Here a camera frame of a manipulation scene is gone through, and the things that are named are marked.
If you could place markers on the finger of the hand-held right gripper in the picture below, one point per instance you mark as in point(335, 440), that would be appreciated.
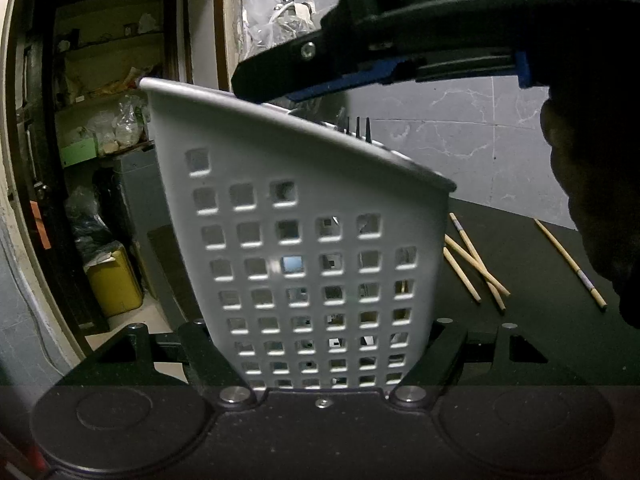
point(340, 80)

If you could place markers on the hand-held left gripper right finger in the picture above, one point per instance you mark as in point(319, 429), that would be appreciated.
point(445, 350)

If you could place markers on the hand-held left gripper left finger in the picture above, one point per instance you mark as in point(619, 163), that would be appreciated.
point(200, 350)

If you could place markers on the metal fork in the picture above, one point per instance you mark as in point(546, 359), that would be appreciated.
point(357, 127)

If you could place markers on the wooden chopstick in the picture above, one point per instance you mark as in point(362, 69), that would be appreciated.
point(570, 262)
point(462, 276)
point(467, 245)
point(500, 286)

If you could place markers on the white perforated plastic basket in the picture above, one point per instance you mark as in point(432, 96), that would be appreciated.
point(300, 200)

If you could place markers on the person's right hand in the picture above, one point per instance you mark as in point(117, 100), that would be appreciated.
point(600, 185)

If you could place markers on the clear hanging plastic bag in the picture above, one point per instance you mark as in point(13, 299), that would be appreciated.
point(270, 10)

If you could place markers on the yellow container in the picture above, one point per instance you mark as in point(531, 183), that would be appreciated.
point(115, 285)

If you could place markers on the black plastic bag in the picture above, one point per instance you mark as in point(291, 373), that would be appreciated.
point(92, 225)

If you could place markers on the grey cabinet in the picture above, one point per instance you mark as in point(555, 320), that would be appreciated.
point(142, 195)

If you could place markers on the red object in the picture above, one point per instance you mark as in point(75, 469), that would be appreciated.
point(31, 457)

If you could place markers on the orange sign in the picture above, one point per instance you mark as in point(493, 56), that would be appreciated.
point(40, 225)

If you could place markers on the white filled plastic bag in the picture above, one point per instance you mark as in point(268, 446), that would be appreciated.
point(117, 127)

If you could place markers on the green box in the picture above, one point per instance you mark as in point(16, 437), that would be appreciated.
point(79, 152)

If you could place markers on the storage shelf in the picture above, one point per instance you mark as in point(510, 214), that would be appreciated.
point(110, 50)

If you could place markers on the dark wooden door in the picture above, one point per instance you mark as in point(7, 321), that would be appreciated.
point(45, 135)

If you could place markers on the wall water valve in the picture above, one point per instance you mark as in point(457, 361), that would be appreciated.
point(295, 7)

